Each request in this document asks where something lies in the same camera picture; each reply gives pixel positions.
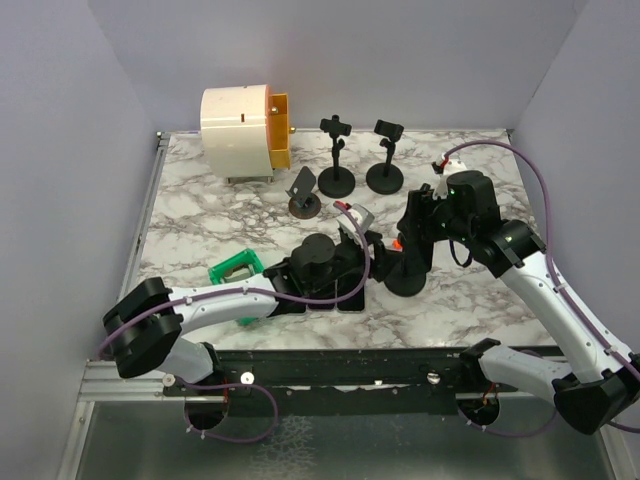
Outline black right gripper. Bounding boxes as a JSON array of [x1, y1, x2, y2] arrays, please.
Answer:
[[399, 187, 474, 245]]

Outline purple-edged black phone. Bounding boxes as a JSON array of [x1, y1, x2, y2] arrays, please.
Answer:
[[337, 289, 365, 313]]

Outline tall black phone stand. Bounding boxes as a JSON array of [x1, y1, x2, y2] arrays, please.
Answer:
[[366, 119, 404, 195]]

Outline black phone with silver edge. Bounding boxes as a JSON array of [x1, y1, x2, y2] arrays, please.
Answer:
[[307, 303, 336, 311]]

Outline black round-base front stand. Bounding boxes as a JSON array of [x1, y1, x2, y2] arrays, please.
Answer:
[[317, 114, 355, 199]]

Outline brown round phone stand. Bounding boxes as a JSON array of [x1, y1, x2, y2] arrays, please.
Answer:
[[285, 166, 321, 220]]

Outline silver-edged phone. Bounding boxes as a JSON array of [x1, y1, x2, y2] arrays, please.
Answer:
[[276, 300, 307, 315]]

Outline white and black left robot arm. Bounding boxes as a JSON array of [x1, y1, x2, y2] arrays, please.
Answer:
[[99, 232, 400, 395]]

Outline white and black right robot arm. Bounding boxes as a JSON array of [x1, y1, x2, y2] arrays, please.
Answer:
[[397, 170, 639, 434]]

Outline green plastic bin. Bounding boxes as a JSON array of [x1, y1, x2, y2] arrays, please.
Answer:
[[208, 248, 264, 326]]

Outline white cylindrical drum device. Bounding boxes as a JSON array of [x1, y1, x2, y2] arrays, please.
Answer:
[[200, 84, 273, 179]]

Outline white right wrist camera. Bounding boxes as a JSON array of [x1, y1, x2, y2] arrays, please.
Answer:
[[432, 155, 467, 199]]

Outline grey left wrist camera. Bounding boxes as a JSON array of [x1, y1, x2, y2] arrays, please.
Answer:
[[334, 201, 374, 244]]

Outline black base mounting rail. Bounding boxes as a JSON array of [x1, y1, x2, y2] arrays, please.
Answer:
[[163, 347, 489, 417]]

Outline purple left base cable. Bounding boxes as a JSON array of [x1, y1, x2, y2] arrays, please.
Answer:
[[175, 381, 280, 443]]

